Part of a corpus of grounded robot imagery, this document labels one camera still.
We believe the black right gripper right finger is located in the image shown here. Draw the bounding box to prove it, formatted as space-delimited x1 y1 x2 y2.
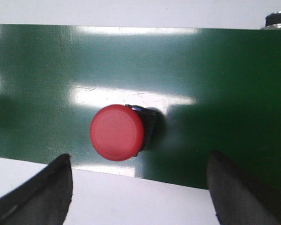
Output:
207 151 281 225

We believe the green conveyor belt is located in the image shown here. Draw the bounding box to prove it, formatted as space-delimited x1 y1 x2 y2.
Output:
0 24 281 191

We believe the black conveyor end bar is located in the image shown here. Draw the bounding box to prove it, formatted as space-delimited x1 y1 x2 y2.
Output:
261 11 281 30

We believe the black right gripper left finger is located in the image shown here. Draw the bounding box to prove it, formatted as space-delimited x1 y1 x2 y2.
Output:
0 154 73 225

